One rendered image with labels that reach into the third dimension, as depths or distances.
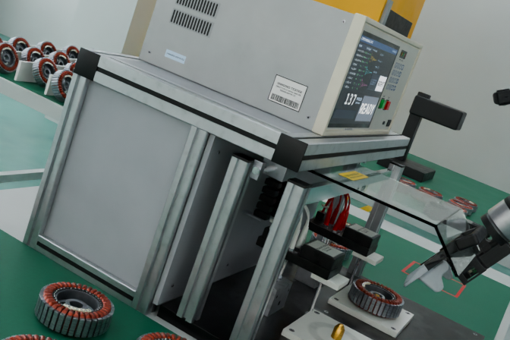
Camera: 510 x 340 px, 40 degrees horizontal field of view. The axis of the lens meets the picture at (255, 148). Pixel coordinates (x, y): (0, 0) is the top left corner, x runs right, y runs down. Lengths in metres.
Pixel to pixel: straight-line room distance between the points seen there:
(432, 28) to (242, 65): 5.51
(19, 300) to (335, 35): 0.64
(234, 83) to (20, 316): 0.51
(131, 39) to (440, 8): 2.93
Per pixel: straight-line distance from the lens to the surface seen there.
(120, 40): 5.15
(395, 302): 1.47
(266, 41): 1.20
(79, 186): 1.25
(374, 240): 1.46
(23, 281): 1.18
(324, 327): 1.31
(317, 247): 1.24
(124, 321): 1.15
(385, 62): 1.34
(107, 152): 1.21
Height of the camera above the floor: 1.27
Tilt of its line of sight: 10 degrees down
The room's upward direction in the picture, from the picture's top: 20 degrees clockwise
